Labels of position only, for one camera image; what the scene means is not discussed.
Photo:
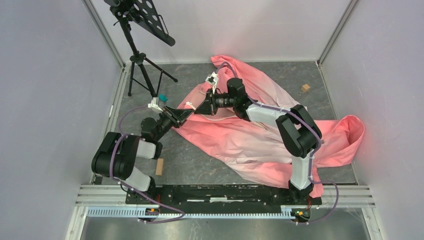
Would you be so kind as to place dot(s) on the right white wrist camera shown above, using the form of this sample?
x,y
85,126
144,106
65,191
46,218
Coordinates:
x,y
213,80

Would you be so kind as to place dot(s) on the white slotted cable duct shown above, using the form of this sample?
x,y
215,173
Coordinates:
x,y
153,213

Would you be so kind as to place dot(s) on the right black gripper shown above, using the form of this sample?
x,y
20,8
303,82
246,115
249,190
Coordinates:
x,y
208,106

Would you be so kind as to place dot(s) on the pink zip jacket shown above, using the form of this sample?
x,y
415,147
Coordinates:
x,y
254,150

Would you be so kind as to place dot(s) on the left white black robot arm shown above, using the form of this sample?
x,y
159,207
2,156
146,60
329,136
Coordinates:
x,y
115,158

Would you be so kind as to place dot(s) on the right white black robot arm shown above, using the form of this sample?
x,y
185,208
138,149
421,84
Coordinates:
x,y
299,133

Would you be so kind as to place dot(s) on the small wooden cube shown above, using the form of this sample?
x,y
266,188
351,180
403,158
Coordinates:
x,y
305,88

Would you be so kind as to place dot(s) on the long wooden block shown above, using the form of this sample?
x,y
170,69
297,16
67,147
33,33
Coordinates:
x,y
159,167

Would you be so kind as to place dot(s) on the black perforated music stand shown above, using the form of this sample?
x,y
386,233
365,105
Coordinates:
x,y
145,15

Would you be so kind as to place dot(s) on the small teal block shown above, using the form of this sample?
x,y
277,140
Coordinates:
x,y
163,98

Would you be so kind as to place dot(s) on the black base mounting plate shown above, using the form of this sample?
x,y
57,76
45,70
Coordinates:
x,y
224,199

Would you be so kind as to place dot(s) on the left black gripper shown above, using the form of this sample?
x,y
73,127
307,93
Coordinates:
x,y
179,115

